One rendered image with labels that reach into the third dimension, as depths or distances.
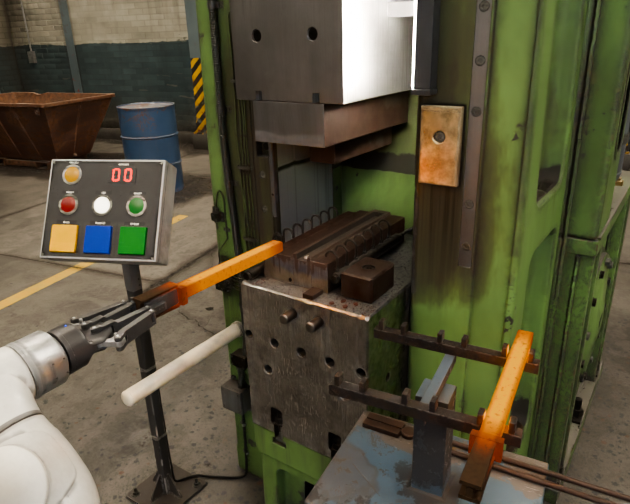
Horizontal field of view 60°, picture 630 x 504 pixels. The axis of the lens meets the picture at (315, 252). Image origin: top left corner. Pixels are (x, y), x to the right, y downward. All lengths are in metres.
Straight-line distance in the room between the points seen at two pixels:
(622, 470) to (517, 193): 1.42
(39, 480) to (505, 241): 0.97
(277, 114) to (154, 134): 4.56
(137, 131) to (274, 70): 4.60
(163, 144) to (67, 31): 4.55
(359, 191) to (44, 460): 1.28
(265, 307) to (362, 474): 0.48
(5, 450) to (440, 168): 0.94
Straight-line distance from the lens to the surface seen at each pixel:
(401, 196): 1.72
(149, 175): 1.57
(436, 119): 1.23
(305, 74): 1.24
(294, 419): 1.54
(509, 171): 1.23
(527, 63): 1.20
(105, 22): 9.53
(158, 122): 5.82
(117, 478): 2.32
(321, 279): 1.34
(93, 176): 1.64
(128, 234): 1.55
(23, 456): 0.78
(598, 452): 2.47
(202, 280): 1.08
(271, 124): 1.31
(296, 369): 1.44
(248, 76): 1.34
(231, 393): 1.92
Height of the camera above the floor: 1.50
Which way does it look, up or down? 22 degrees down
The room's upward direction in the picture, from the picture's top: 2 degrees counter-clockwise
